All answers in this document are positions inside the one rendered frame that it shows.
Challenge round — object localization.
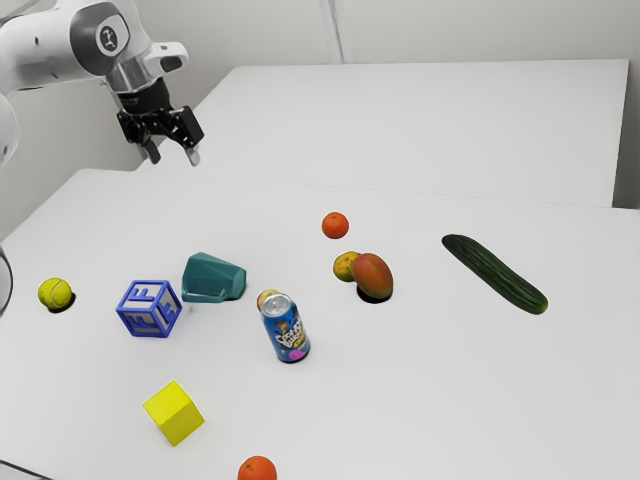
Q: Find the blue letter block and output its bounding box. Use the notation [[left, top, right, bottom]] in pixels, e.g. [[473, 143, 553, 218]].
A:
[[115, 279, 183, 340]]

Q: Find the red-green mango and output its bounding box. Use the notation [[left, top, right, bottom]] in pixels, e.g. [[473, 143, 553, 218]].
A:
[[350, 252, 394, 300]]

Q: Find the yellow-green round fruit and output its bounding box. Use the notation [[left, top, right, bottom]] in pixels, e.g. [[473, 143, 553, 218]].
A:
[[332, 251, 362, 283]]

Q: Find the teal faceted mug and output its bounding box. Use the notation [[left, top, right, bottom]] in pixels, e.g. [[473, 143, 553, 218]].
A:
[[180, 251, 248, 304]]

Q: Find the blue printed drink can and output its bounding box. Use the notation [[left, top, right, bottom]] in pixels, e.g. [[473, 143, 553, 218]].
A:
[[259, 292, 311, 363]]

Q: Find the orange fruit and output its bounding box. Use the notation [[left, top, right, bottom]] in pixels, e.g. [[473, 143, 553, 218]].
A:
[[237, 455, 278, 480], [321, 211, 351, 240]]

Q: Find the dark green cucumber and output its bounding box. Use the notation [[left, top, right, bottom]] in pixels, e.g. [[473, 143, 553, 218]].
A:
[[440, 233, 550, 316]]

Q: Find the yellow-green tennis ball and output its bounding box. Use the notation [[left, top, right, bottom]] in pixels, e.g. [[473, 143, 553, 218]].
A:
[[37, 277, 73, 309]]

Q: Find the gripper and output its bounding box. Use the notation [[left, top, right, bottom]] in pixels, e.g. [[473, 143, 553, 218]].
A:
[[116, 80, 206, 168]]

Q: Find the yellow cube block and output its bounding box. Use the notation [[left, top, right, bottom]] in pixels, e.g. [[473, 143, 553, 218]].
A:
[[142, 379, 206, 448]]

